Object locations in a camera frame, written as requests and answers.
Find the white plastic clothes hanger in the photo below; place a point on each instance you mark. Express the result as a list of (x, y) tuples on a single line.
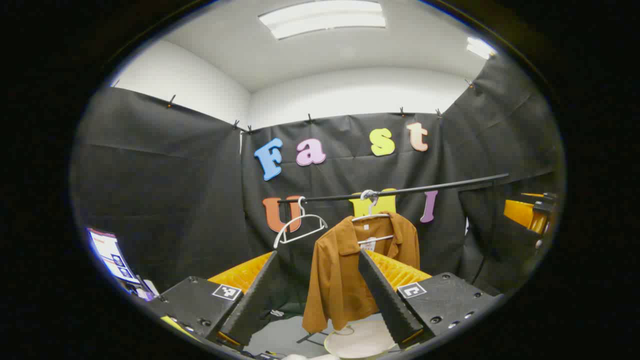
[(305, 217), (370, 216)]

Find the small ceiling light panel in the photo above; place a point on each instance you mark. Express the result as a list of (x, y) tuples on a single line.
[(480, 47)]

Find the brown jacket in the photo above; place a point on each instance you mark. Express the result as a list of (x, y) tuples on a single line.
[(335, 280)]

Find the tablet screen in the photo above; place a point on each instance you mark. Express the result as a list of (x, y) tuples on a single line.
[(111, 254)]

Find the long ceiling light panel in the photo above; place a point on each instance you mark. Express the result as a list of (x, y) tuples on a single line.
[(322, 17)]

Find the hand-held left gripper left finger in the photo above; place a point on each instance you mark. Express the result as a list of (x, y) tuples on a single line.
[(250, 305)]

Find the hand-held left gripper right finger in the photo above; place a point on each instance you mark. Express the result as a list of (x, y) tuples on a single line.
[(387, 300)]

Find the black clothes rack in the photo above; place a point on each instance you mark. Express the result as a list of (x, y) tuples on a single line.
[(425, 188)]

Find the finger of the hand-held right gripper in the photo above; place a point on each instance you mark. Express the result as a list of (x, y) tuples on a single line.
[(519, 212)]

